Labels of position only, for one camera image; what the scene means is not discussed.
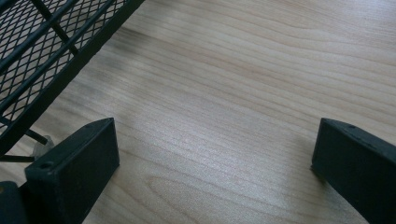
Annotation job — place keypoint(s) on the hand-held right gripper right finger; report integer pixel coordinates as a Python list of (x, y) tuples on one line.
[(361, 168)]

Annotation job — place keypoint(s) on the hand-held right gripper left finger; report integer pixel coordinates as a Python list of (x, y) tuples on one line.
[(71, 174)]

